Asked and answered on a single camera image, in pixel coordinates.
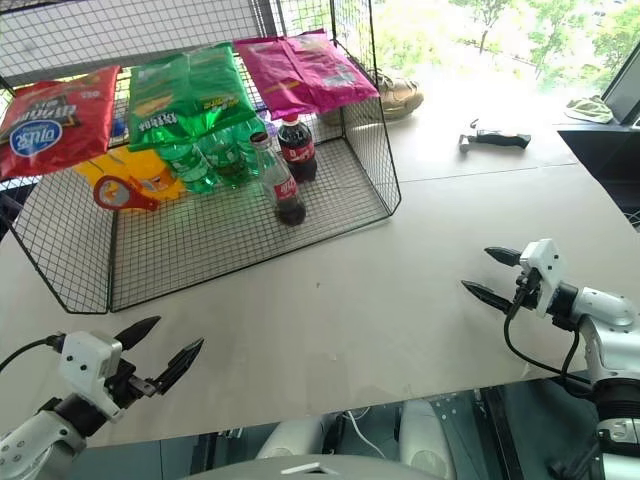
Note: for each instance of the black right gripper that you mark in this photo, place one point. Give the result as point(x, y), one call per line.
point(529, 290)

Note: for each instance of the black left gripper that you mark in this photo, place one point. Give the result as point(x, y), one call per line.
point(125, 382)

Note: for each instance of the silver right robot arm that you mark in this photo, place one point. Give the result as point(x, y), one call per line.
point(607, 330)

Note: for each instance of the red ring tool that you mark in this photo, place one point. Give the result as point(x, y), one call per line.
point(120, 195)

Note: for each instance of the glass cola bottle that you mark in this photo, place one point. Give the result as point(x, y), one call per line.
point(285, 190)

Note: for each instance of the black side desk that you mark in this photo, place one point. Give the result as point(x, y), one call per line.
point(607, 160)

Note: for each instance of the silver rounded robot leg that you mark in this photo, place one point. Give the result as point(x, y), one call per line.
point(292, 435)
point(425, 435)

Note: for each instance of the yellow snack bag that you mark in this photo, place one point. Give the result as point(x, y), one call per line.
point(145, 167)

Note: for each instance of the light green cloth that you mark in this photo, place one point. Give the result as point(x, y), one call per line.
point(590, 107)

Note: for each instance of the silver robot torso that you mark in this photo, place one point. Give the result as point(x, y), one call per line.
point(320, 467)

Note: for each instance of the beige shoe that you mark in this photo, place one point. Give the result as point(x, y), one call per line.
point(395, 95)

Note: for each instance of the dark monitor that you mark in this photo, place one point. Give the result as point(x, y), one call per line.
point(625, 95)

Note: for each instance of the small blue object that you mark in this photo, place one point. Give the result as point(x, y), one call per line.
point(120, 127)

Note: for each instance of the red chip bag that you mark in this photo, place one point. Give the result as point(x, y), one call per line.
point(55, 125)

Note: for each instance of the green chip bag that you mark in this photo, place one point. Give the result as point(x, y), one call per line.
point(185, 90)

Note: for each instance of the magenta chip bag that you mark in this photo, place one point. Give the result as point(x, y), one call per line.
point(305, 70)

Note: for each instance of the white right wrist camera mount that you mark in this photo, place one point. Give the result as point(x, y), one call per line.
point(545, 270)

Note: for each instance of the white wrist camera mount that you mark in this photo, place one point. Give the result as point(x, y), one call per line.
point(545, 270)
point(85, 357)

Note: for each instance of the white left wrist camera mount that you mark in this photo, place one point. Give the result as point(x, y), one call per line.
point(85, 357)

